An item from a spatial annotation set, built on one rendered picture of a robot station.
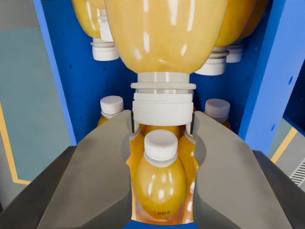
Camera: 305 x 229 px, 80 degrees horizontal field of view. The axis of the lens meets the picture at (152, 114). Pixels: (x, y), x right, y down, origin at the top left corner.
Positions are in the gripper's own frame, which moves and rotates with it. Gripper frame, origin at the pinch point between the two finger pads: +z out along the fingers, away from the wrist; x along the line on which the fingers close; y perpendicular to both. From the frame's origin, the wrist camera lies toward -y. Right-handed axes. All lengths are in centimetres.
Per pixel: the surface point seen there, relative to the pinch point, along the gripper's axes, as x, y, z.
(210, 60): 5.1, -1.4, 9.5
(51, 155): -105, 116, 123
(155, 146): -0.6, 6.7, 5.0
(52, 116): -93, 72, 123
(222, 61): 6.5, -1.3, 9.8
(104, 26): -6.1, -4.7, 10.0
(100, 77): -11.1, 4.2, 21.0
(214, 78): 10.0, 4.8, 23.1
